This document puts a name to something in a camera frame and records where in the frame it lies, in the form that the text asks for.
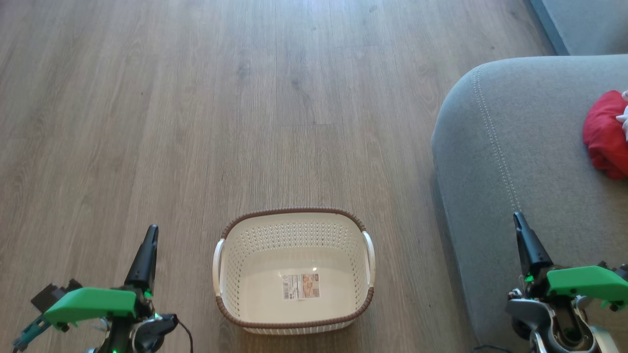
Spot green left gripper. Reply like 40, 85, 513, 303
44, 224, 159, 353

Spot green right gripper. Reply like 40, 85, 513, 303
513, 211, 628, 308

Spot white and red garment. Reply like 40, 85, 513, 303
616, 90, 628, 141

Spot grey fabric sofa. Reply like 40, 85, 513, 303
431, 54, 628, 353

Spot grey sofa side section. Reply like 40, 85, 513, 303
529, 0, 628, 56

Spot white perforated laundry basket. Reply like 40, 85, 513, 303
212, 207, 376, 335

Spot printed basket label sticker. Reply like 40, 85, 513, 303
282, 273, 321, 301

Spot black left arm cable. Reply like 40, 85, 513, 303
176, 320, 195, 353

